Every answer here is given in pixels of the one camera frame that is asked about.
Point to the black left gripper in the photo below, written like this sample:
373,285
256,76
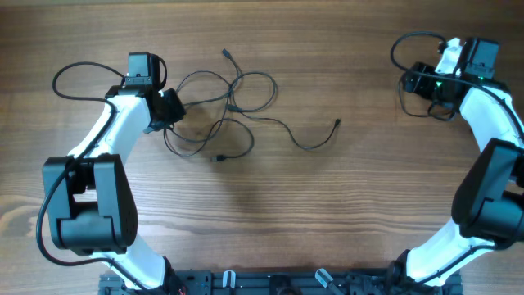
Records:
173,109

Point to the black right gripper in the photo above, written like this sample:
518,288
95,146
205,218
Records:
415,80

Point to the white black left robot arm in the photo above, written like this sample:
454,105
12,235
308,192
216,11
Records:
88,213

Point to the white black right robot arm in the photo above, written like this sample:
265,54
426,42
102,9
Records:
485,216

